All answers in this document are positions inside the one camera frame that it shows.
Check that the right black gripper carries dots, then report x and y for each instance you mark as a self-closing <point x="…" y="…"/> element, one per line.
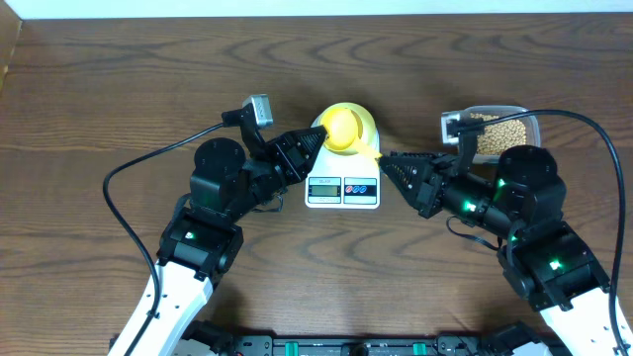
<point x="429" y="172"/>

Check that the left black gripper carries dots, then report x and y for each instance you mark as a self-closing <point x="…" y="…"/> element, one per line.
<point x="279" y="152"/>

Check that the yellow measuring scoop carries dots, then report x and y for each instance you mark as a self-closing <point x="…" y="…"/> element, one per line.
<point x="341" y="129"/>

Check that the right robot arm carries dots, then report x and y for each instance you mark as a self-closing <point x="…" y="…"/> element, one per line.
<point x="542" y="258"/>

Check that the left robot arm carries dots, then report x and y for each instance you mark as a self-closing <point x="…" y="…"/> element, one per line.
<point x="231" y="179"/>

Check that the pale yellow bowl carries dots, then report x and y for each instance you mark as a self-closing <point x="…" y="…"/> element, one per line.
<point x="367" y="121"/>

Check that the white digital kitchen scale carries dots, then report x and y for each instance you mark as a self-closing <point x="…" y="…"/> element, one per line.
<point x="346" y="174"/>

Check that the soybeans pile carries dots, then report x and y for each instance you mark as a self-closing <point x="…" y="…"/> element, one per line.
<point x="500" y="137"/>

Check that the clear plastic container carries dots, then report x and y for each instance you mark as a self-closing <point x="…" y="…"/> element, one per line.
<point x="490" y="112"/>

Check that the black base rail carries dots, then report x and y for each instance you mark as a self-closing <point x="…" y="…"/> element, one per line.
<point x="517" y="339"/>

